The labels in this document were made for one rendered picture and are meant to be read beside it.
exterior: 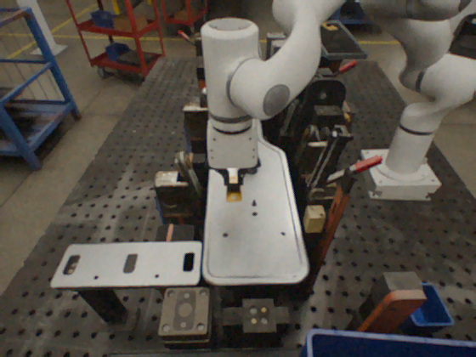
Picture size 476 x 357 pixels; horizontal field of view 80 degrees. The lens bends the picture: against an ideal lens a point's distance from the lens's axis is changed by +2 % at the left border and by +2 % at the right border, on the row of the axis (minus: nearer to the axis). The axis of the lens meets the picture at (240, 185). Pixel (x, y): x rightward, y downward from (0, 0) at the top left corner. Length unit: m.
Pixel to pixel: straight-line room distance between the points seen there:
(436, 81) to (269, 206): 0.63
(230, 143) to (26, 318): 0.78
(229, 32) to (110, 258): 0.49
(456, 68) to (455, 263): 0.60
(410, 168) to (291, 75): 0.88
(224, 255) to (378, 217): 0.71
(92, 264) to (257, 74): 0.50
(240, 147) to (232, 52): 0.18
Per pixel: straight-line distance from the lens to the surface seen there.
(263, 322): 0.48
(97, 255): 0.68
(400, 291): 0.41
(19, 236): 2.33
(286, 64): 0.41
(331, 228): 0.61
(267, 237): 0.64
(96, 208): 1.21
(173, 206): 0.77
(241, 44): 0.44
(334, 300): 0.94
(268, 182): 0.75
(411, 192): 1.26
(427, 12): 0.73
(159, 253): 0.64
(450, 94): 1.05
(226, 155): 0.55
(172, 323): 0.51
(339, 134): 0.57
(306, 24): 0.45
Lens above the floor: 1.53
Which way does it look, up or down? 45 degrees down
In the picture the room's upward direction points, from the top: straight up
